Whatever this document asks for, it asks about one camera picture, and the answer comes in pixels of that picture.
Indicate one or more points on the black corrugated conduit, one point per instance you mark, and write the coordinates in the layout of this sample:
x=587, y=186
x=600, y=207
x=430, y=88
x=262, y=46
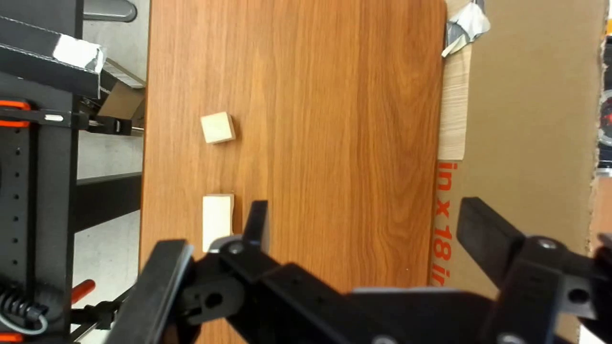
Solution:
x=17, y=300

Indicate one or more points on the black beam with white label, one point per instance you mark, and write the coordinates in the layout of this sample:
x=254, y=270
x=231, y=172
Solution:
x=44, y=54

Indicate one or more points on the large cardboard sheet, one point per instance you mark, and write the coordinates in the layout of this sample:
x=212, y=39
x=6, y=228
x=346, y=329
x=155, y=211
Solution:
x=528, y=127

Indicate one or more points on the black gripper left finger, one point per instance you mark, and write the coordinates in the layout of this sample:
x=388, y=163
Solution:
x=256, y=222

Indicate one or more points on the silver duct tape piece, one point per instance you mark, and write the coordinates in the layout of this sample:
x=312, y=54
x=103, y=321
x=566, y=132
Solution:
x=468, y=21

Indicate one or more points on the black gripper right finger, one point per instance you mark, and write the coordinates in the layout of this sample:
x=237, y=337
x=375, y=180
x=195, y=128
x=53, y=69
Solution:
x=489, y=235

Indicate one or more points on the wooden cube block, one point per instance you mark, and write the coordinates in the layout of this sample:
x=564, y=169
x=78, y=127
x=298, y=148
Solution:
x=218, y=128

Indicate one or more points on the wooden arch block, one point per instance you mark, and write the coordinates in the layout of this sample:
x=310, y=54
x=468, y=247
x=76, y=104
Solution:
x=216, y=220

